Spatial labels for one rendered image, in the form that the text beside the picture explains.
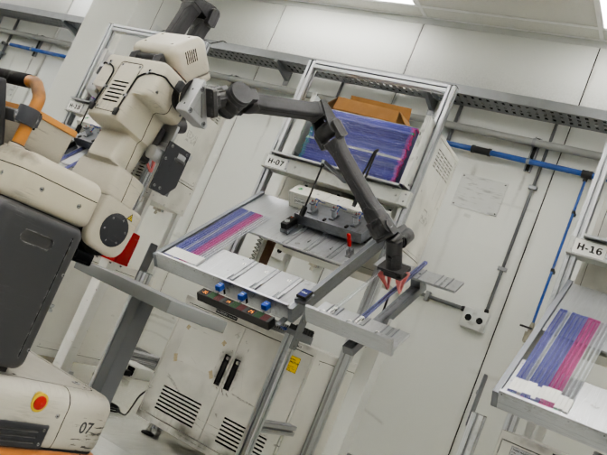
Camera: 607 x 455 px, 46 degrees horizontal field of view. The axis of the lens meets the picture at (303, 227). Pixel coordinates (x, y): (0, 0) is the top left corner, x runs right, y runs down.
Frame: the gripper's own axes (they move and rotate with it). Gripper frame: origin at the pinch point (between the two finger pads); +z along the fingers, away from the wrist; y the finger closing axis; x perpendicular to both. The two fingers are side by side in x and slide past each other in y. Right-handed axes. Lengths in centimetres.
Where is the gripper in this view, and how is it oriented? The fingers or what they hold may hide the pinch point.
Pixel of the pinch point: (393, 289)
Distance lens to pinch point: 256.5
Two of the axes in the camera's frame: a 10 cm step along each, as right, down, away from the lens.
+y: -7.8, -2.5, 5.7
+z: 0.5, 8.9, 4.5
